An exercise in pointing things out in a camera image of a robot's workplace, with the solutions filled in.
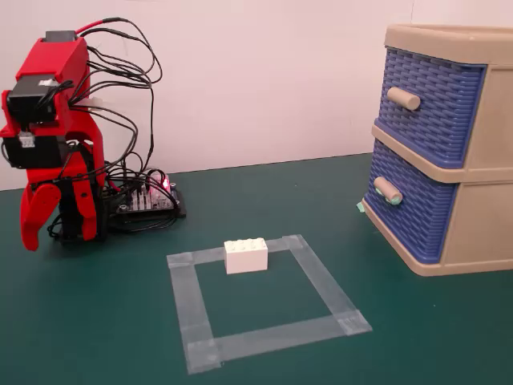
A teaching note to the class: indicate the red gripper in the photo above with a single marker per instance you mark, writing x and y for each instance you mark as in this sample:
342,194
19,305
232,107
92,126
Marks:
78,128

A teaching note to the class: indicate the white toy brick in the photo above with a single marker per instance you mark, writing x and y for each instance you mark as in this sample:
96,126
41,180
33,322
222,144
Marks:
246,258

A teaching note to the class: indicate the red robot arm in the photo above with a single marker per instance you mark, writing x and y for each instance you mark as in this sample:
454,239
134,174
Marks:
60,56

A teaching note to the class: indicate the beige plastic drawer cabinet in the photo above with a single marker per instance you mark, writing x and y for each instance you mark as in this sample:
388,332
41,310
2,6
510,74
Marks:
493,128

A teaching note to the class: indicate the black controller board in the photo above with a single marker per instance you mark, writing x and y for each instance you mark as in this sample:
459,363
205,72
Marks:
140,202

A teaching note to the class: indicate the translucent tape strip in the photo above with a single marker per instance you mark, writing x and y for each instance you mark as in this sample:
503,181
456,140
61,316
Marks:
204,254
192,305
320,280
280,333

